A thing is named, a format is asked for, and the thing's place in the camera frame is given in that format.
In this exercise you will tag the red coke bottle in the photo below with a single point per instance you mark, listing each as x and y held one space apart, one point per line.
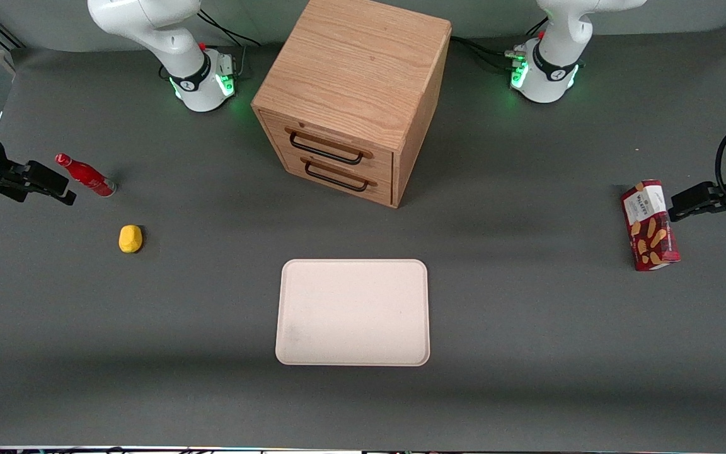
86 175

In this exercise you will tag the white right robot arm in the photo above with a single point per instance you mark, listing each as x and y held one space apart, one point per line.
149 25

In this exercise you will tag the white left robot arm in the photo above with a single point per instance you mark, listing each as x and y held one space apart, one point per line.
552 69

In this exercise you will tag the red biscuit box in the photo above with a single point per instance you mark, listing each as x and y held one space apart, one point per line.
650 233

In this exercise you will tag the beige rectangular tray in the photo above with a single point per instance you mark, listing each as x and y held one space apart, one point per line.
353 312

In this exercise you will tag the wooden drawer cabinet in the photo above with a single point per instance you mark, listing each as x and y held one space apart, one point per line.
357 63

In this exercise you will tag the aluminium frame rail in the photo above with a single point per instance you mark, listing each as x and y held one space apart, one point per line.
11 40

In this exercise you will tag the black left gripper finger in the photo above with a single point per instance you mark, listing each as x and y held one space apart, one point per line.
691 211
700 192

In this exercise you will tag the wooden drawer front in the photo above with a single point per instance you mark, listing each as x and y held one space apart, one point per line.
382 165
383 192

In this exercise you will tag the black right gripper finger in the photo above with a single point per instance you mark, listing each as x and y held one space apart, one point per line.
65 197
45 176

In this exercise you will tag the yellow toy lemon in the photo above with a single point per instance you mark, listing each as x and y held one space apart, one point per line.
130 239

